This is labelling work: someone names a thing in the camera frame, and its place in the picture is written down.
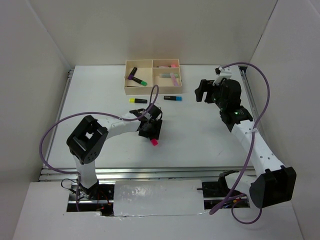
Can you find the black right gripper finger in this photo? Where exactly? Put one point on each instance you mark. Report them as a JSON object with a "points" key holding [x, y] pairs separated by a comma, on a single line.
{"points": [[209, 97], [202, 88]]}

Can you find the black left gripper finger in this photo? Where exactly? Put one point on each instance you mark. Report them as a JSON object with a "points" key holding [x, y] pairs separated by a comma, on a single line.
{"points": [[144, 131], [155, 129]]}

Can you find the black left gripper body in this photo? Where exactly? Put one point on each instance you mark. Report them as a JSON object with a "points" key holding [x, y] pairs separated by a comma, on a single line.
{"points": [[150, 122]]}

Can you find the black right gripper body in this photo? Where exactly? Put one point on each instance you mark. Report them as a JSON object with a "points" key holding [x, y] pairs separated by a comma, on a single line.
{"points": [[220, 102]]}

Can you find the black pink-capped highlighter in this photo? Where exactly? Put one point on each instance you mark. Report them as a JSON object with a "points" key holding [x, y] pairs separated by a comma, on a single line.
{"points": [[154, 142]]}

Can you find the pastel purple translucent highlighter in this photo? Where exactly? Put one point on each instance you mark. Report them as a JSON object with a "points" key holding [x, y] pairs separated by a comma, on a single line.
{"points": [[174, 78]]}

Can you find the black blue-capped highlighter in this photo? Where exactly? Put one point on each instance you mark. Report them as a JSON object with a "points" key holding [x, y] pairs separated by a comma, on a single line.
{"points": [[172, 98]]}

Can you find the pastel green translucent highlighter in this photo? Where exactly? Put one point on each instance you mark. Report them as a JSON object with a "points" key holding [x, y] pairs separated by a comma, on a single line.
{"points": [[169, 75]]}

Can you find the black green-capped highlighter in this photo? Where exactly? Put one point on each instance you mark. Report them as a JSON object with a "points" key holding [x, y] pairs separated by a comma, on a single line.
{"points": [[139, 81]]}

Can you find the black purple-capped highlighter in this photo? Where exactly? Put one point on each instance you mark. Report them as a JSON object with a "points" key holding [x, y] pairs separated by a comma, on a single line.
{"points": [[132, 73]]}

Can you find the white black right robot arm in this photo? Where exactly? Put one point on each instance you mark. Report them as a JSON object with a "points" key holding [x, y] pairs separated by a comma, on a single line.
{"points": [[274, 182]]}

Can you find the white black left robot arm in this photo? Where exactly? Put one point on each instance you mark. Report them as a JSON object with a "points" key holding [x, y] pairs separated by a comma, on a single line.
{"points": [[88, 138]]}

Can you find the black yellow-capped highlighter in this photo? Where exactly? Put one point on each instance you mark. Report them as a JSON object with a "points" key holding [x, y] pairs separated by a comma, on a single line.
{"points": [[138, 101]]}

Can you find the pastel pink translucent highlighter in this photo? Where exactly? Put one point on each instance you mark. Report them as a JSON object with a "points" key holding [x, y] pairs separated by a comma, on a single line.
{"points": [[167, 66]]}

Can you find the wooden compartment tray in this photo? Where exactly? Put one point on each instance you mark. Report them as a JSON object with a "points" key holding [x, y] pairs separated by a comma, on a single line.
{"points": [[148, 72]]}

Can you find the white front cover panel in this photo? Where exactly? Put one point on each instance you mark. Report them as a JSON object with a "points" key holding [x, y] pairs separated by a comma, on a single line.
{"points": [[158, 198]]}

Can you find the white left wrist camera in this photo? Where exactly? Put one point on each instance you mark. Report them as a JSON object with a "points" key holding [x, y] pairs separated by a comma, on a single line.
{"points": [[146, 116]]}

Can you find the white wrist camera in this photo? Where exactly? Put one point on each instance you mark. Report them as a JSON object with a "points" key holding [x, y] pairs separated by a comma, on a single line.
{"points": [[221, 74], [146, 116]]}

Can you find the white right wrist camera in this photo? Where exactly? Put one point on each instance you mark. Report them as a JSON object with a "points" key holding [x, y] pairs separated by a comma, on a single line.
{"points": [[221, 74]]}

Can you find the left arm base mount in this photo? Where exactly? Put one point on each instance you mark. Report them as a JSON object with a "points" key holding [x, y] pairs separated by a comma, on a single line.
{"points": [[97, 193]]}

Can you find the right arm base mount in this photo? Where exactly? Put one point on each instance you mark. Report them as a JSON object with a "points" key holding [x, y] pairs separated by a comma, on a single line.
{"points": [[214, 183]]}

